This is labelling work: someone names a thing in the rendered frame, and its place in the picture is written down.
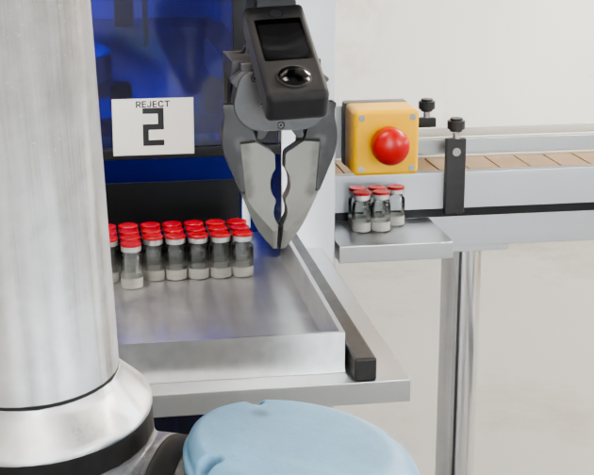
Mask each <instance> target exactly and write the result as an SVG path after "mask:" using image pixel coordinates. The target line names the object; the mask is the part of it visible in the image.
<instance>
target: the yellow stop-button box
mask: <svg viewBox="0 0 594 475"><path fill-rule="evenodd" d="M388 126H392V127H396V128H398V129H400V130H401V131H402V132H404V133H405V134H406V136H407V137H408V139H409V143H410V149H409V153H408V155H407V157H406V159H405V160H404V161H403V162H401V163H399V164H397V165H393V166H388V165H385V164H382V163H381V162H379V161H378V160H377V159H376V158H375V157H374V155H373V154H372V152H371V140H372V137H373V136H374V134H375V133H376V132H377V131H378V130H380V129H381V128H384V127H388ZM418 146H419V111H418V110H417V109H416V108H414V107H413V106H411V105H410V104H409V103H408V102H407V101H406V100H405V99H375V100H344V101H342V108H341V162H342V164H343V165H345V166H347V168H348V169H349V170H350V171H351V172H352V173H353V174H354V175H357V176H360V175H386V174H410V173H416V172H417V170H418Z"/></svg>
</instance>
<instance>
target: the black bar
mask: <svg viewBox="0 0 594 475"><path fill-rule="evenodd" d="M291 241H292V243H293V244H294V246H295V248H296V249H297V251H298V253H299V255H300V256H301V257H302V259H303V260H304V262H305V265H306V266H307V268H308V270H309V271H310V273H311V275H312V277H313V278H314V280H315V282H316V283H317V285H318V287H319V289H320V290H321V292H322V294H323V296H324V298H325V300H327V302H328V304H329V305H330V307H331V309H332V311H333V312H334V314H335V316H336V317H337V319H338V321H339V323H340V325H341V327H342V328H343V330H344V332H345V365H346V367H347V368H348V370H349V371H350V373H351V374H352V376H353V378H354V380H355V381H357V382H358V381H373V380H375V379H376V357H375V356H374V354H373V352H372V351H371V349H370V347H369V346H368V344H367V343H366V341H365V339H364V338H363V336H362V335H361V334H360V333H359V331H358V329H357V328H356V326H355V324H354V323H353V321H352V320H351V318H350V316H349V315H348V313H347V312H346V310H345V309H344V307H343V305H342V304H341V302H340V301H339V299H338V297H337V295H336V294H335V292H334V291H333V289H332V288H331V287H330V286H329V284H328V282H327V281H326V279H325V278H324V276H323V275H322V272H321V271H320V269H319V268H318V266H317V265H316V263H315V261H314V260H313V258H312V257H311V255H310V254H309V252H308V251H307V249H306V247H305V245H304V244H303V242H302V241H301V240H300V238H299V237H298V235H297V234H296V235H295V237H294V238H293V239H292V240H291Z"/></svg>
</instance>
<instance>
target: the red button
mask: <svg viewBox="0 0 594 475"><path fill-rule="evenodd" d="M409 149H410V143H409V139H408V137H407V136H406V134H405V133H404V132H402V131H401V130H400V129H398V128H396V127H392V126H388V127H384V128H381V129H380V130H378V131H377V132H376V133H375V134H374V136H373V137H372V140H371V152H372V154H373V155H374V157H375V158H376V159H377V160H378V161H379V162H381V163H382V164H385V165H388V166H393V165H397V164H399V163H401V162H403V161H404V160H405V159H406V157H407V155H408V153H409Z"/></svg>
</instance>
